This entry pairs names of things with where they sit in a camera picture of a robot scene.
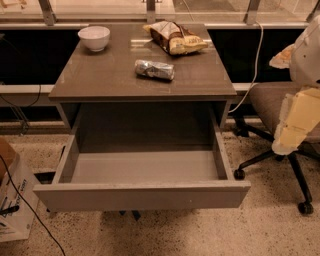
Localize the grey cabinet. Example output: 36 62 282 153
49 24 236 125

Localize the cardboard box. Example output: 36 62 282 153
0 138 16 181

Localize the black floor cable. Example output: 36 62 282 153
0 154 67 256

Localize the silver redbull can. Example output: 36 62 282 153
135 60 175 80

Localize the brown chip bag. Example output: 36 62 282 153
143 21 208 55

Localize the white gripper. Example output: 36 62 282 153
269 15 320 155

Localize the open grey top drawer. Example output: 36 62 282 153
34 102 251 212

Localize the white ceramic bowl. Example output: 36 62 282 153
78 26 110 52

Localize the grey office chair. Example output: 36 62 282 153
234 82 319 215

